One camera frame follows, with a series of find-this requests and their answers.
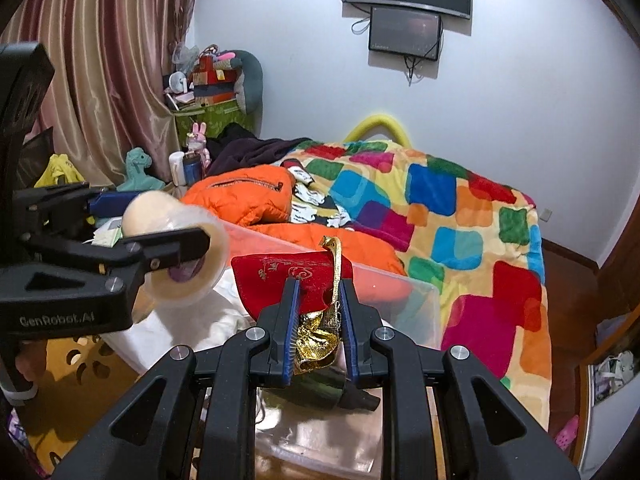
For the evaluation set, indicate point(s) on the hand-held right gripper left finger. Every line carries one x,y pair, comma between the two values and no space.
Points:
287,330

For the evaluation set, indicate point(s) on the blue cup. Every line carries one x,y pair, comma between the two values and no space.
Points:
192,172

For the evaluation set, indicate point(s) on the black and white printed cloth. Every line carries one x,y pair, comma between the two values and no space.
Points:
320,205

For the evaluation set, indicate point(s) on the red patterned gift boxes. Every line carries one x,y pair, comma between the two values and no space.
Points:
212,77

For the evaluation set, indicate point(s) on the wooden door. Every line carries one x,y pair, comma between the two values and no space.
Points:
620,280

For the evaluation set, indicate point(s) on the white cabinet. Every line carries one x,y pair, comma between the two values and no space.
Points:
615,425

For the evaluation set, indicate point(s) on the orange puffer jacket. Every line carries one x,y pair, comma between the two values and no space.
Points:
240,195

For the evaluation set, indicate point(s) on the white cup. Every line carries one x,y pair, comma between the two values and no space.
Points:
177,167

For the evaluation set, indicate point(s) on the yellow foam tube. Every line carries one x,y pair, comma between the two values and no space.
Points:
380,121

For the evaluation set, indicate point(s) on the dark purple cloth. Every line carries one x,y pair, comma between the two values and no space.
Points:
250,152

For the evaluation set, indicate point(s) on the white round gadget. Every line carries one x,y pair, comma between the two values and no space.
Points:
176,80

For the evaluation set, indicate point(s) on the pink striped curtain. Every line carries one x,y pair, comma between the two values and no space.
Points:
100,60

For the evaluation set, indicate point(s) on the colourful patchwork blanket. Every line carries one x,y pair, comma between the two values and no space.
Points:
450,210

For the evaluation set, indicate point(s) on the red pouch with gold lining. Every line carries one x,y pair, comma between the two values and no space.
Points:
280,275

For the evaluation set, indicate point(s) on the pale green card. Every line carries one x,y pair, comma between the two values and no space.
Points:
107,232

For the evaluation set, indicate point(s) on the pink plush rabbit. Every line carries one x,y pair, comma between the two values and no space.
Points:
199,135

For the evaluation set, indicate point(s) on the white sandal pair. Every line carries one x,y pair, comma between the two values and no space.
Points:
615,367

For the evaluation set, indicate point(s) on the person's left hand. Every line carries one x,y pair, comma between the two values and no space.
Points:
30,365

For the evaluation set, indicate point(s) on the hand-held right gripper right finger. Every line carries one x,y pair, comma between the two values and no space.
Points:
350,332

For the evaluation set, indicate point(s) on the beige lidded plastic cup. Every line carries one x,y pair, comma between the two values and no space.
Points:
150,212

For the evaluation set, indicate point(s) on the pink clog shoe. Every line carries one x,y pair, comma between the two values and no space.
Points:
567,435

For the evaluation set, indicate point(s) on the yellow cloth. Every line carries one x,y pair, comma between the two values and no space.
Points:
57,170

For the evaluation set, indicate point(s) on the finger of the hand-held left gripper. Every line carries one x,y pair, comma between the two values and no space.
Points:
170,252
107,202

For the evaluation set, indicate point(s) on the clear plastic storage box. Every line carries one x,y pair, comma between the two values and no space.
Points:
420,310

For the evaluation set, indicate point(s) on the white wall socket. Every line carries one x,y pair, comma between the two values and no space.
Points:
546,215

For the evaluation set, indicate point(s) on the small black wall screen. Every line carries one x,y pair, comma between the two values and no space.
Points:
405,32

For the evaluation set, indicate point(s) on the teal plush horse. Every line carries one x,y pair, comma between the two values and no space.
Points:
137,170

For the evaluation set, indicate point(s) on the grey plush cushion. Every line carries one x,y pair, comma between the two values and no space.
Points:
250,85

